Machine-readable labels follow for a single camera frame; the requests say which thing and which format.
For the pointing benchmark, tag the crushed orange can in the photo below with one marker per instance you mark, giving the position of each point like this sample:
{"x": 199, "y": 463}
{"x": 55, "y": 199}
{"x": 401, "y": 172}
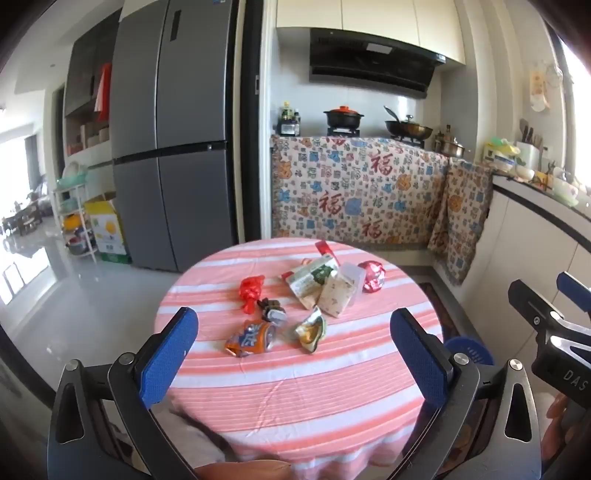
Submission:
{"x": 251, "y": 339}

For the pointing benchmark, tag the black range hood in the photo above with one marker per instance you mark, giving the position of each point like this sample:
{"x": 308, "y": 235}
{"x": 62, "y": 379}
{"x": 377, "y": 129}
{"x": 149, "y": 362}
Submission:
{"x": 369, "y": 60}

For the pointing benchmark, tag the dark crumpled wrapper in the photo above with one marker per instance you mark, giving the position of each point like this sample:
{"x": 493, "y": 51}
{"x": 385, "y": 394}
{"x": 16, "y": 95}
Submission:
{"x": 270, "y": 307}

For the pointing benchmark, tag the white cup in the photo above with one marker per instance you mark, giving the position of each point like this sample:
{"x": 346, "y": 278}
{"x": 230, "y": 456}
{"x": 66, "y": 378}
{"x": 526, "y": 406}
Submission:
{"x": 565, "y": 191}

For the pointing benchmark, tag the large printed cloth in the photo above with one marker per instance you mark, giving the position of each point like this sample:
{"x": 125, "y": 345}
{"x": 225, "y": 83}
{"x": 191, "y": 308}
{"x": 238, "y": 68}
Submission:
{"x": 351, "y": 194}

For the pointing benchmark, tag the pink striped tablecloth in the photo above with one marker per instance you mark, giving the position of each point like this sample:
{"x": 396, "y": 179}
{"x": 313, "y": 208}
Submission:
{"x": 286, "y": 397}

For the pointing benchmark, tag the white knife holder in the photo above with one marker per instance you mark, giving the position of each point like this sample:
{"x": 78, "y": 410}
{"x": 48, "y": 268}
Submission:
{"x": 528, "y": 154}

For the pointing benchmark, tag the yellow green plastic containers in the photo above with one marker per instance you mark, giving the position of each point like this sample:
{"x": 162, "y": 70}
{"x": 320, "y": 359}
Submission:
{"x": 501, "y": 147}

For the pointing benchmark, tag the person's right hand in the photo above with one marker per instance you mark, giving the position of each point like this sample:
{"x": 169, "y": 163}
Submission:
{"x": 556, "y": 410}

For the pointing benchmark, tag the white bowls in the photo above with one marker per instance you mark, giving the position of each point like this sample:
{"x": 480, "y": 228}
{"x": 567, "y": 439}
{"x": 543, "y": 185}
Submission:
{"x": 504, "y": 164}

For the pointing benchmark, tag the beige patterned packet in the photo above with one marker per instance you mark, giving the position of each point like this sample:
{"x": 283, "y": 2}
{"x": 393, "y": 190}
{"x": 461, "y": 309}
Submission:
{"x": 334, "y": 295}

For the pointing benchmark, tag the dark wall shelf unit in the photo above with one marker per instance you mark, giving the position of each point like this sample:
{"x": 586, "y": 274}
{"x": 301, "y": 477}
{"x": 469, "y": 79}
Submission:
{"x": 87, "y": 69}

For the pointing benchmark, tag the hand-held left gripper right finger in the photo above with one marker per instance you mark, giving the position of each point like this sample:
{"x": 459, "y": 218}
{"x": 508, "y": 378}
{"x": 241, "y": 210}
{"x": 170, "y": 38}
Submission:
{"x": 418, "y": 355}

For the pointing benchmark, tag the white storage rack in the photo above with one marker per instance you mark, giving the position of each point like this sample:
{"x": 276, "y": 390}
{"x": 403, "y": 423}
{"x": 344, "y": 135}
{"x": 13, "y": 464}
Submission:
{"x": 76, "y": 221}

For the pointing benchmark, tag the black wok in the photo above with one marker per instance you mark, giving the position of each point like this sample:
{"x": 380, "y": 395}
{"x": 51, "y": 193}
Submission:
{"x": 408, "y": 128}

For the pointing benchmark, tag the black condiment rack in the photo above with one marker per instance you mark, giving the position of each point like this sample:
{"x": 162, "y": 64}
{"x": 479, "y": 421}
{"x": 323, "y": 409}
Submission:
{"x": 289, "y": 122}

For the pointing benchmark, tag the black gas stove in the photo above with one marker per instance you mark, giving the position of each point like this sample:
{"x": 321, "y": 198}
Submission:
{"x": 344, "y": 132}

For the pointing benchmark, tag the black pot orange lid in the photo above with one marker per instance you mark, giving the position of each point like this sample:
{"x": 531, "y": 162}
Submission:
{"x": 344, "y": 117}

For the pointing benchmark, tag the gold green foil wrapper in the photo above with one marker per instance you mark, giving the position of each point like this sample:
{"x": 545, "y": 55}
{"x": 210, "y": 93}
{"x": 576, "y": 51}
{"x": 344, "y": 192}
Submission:
{"x": 310, "y": 332}

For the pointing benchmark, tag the grey refrigerator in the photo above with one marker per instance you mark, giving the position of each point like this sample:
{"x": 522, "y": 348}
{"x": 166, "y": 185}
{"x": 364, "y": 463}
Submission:
{"x": 184, "y": 115}

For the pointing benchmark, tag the red snack packet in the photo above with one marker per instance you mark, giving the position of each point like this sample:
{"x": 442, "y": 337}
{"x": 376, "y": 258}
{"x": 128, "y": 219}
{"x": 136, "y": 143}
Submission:
{"x": 323, "y": 247}

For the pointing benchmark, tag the red foil wrapper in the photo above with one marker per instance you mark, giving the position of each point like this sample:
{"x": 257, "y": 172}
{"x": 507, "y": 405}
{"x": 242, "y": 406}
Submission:
{"x": 371, "y": 275}

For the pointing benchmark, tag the red plastic bag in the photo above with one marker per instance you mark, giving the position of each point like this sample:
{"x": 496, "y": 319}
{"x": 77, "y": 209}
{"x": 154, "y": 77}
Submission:
{"x": 251, "y": 288}

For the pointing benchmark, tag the clear plastic box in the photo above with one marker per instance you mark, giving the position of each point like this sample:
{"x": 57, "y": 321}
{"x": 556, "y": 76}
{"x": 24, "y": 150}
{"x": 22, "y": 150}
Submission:
{"x": 354, "y": 277}

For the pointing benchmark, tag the yellow cardboard box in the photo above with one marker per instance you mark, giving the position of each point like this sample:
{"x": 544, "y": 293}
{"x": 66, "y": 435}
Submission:
{"x": 108, "y": 230}

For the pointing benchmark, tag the white green milk carton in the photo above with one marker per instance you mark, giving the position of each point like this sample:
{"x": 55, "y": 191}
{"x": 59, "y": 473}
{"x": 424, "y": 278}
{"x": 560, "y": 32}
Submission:
{"x": 311, "y": 279}

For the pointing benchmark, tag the steel pot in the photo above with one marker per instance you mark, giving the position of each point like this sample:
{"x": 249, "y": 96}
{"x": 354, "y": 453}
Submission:
{"x": 449, "y": 146}

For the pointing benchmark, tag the hanging wall ornament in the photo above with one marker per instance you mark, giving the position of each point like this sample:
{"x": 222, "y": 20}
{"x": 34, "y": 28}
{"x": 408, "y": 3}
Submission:
{"x": 539, "y": 92}

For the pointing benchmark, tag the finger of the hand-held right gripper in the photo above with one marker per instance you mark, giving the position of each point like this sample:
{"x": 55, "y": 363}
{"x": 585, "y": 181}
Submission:
{"x": 531, "y": 302}
{"x": 572, "y": 288}

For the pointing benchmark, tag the dark patterned floor mat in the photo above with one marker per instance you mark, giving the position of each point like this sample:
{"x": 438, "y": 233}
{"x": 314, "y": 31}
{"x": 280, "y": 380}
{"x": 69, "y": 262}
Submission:
{"x": 438, "y": 309}

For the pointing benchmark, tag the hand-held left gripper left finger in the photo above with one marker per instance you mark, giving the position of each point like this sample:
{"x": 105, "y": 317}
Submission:
{"x": 168, "y": 350}

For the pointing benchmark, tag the blue plastic basket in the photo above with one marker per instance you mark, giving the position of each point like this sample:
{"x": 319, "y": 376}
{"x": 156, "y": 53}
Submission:
{"x": 466, "y": 346}

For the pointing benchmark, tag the red hanging bag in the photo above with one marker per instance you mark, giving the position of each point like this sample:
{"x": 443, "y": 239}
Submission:
{"x": 104, "y": 90}

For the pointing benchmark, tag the white wall cabinets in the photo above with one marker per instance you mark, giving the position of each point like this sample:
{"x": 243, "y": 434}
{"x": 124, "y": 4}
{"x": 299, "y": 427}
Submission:
{"x": 369, "y": 18}

